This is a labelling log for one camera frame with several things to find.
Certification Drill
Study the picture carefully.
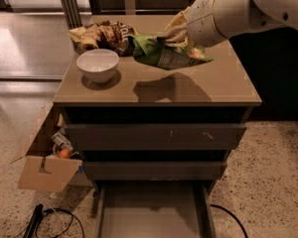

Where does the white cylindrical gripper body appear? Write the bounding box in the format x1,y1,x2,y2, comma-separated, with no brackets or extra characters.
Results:
187,0,254,47

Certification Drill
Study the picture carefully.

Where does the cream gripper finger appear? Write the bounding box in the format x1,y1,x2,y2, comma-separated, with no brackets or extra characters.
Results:
165,34,195,48
164,6,191,38

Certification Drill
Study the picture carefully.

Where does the green rice chip bag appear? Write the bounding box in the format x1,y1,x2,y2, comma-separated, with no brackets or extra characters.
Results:
128,35,212,70

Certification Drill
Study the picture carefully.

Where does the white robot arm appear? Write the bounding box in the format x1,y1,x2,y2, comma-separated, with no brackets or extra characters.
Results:
163,0,298,47

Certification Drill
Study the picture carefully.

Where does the brown crumpled chip bag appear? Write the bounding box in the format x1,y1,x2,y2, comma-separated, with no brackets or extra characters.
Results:
69,21,144,57

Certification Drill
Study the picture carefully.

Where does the grey drawer cabinet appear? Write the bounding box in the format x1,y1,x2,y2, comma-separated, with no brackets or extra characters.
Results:
53,14,262,196

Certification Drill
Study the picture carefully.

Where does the top grey drawer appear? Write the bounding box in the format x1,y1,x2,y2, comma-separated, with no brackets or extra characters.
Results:
66,124,246,151

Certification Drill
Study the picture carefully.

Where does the middle grey drawer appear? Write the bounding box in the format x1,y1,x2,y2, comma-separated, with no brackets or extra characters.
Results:
83,162,226,180

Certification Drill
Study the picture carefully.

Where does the open bottom grey drawer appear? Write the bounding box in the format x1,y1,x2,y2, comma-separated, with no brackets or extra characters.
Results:
94,181,216,238

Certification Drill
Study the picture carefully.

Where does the white ceramic bowl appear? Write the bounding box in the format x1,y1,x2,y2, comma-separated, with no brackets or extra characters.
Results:
76,49,119,83

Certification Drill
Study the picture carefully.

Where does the white packet in box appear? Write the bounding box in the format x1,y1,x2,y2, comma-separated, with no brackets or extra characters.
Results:
52,132,73,150

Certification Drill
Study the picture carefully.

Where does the orange fruit in box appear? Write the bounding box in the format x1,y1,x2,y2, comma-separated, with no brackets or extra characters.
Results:
59,149,72,159

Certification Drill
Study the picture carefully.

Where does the open cardboard box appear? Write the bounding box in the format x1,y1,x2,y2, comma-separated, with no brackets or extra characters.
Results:
12,102,92,192

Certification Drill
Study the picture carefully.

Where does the black bar on floor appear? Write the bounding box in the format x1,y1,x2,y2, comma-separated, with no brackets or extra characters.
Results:
23,204,43,238

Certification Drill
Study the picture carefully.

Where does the black cable right floor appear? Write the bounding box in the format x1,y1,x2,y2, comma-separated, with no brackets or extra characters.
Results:
210,203,249,238

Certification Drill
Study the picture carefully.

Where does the black cable floor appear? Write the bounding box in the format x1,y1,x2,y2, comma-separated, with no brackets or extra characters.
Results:
13,207,85,238
210,203,249,238

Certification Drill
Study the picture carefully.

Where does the black cable left floor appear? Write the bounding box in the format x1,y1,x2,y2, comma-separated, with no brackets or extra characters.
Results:
13,207,85,238

